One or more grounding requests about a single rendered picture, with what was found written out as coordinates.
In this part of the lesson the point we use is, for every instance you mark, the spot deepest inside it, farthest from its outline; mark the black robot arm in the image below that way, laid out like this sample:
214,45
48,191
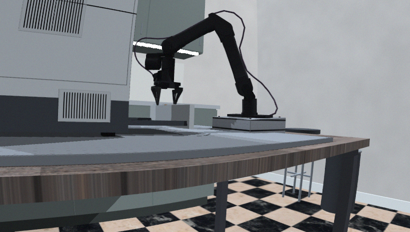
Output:
225,32

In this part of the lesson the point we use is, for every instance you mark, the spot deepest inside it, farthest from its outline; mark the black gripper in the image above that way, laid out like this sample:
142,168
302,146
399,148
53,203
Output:
167,81

